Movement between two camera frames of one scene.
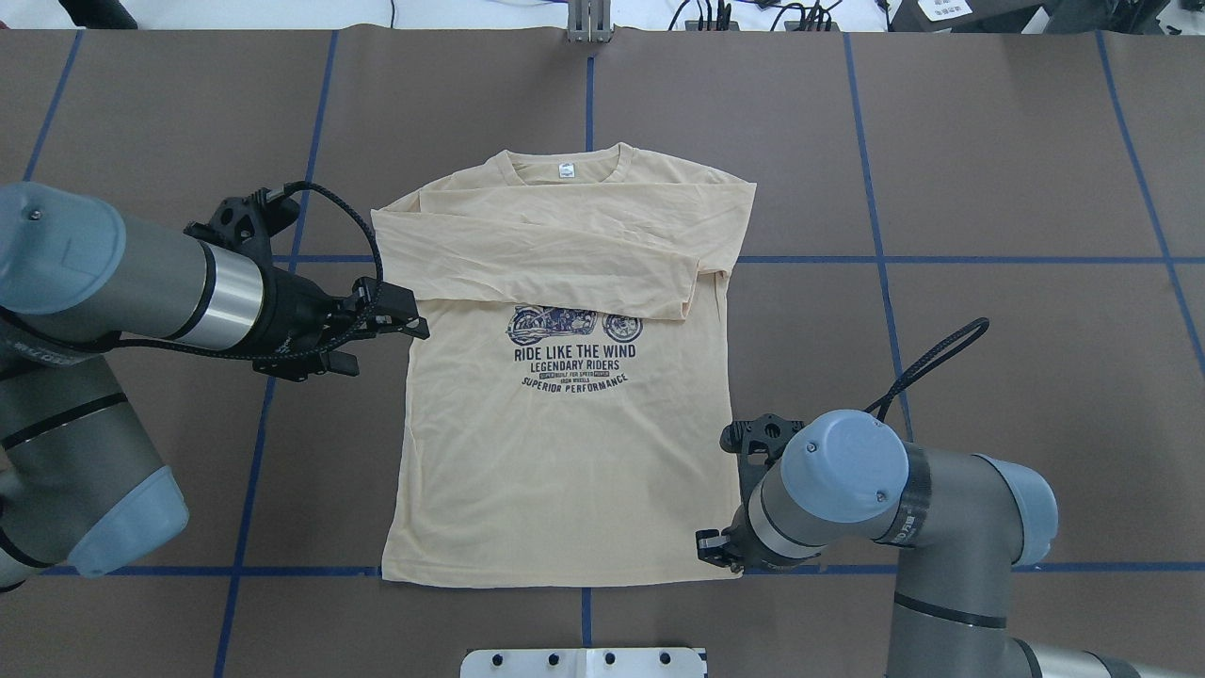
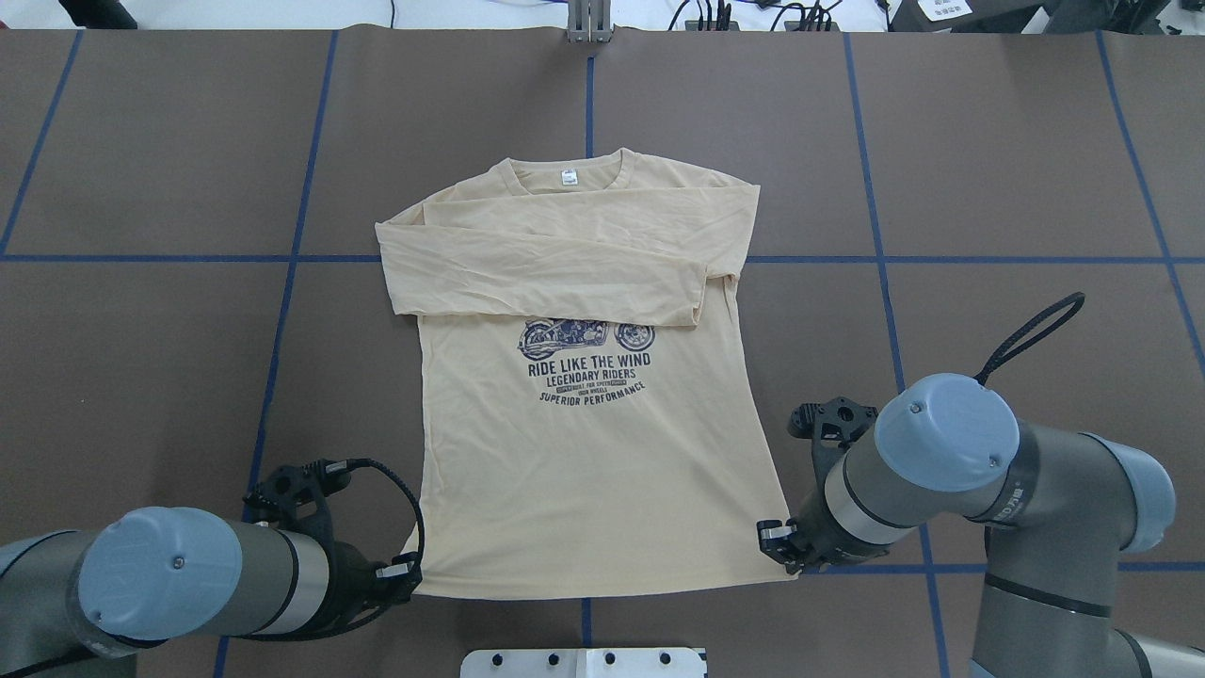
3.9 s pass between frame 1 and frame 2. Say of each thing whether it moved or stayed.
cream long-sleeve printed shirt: stayed
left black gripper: moved
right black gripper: moved
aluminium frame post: stayed
